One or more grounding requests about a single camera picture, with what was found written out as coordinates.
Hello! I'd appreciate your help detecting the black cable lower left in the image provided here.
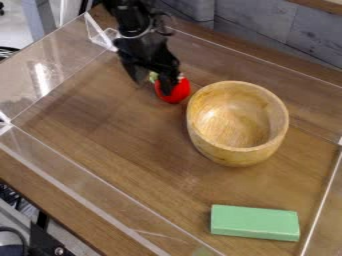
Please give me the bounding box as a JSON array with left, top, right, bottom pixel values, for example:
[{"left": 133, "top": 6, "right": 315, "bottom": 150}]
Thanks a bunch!
[{"left": 0, "top": 226, "right": 31, "bottom": 256}]

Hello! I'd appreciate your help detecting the green rectangular block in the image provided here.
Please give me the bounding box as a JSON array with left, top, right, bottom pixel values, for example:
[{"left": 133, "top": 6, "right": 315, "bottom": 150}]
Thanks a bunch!
[{"left": 210, "top": 204, "right": 300, "bottom": 242}]

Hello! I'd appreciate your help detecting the black metal table bracket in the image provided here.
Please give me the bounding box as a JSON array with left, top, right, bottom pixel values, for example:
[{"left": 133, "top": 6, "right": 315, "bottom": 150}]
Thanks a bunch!
[{"left": 28, "top": 212, "right": 76, "bottom": 256}]

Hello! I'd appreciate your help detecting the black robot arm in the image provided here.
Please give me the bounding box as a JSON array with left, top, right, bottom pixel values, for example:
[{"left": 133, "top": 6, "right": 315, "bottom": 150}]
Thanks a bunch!
[{"left": 103, "top": 0, "right": 180, "bottom": 96}]

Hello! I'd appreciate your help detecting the clear acrylic tray enclosure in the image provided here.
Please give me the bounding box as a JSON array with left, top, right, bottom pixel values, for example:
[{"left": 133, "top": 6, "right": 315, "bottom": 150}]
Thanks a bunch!
[{"left": 0, "top": 8, "right": 342, "bottom": 256}]

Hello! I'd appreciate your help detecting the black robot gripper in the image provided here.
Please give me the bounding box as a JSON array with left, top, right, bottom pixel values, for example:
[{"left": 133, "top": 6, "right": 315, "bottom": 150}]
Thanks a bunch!
[{"left": 113, "top": 28, "right": 180, "bottom": 96}]

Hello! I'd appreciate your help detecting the red felt fruit green stem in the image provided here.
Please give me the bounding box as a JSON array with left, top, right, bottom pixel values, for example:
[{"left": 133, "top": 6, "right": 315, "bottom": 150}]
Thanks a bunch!
[{"left": 148, "top": 72, "right": 191, "bottom": 104}]

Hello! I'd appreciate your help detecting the light wooden bowl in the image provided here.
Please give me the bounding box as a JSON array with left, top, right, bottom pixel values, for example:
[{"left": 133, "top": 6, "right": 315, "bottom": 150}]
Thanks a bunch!
[{"left": 186, "top": 81, "right": 290, "bottom": 167}]

